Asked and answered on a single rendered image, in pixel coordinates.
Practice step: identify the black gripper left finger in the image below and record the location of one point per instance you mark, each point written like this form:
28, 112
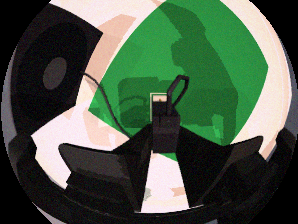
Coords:
127, 165

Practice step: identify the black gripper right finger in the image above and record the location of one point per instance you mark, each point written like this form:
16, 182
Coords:
202, 163

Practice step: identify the green circuit board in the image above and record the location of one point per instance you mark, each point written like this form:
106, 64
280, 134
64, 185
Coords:
201, 39

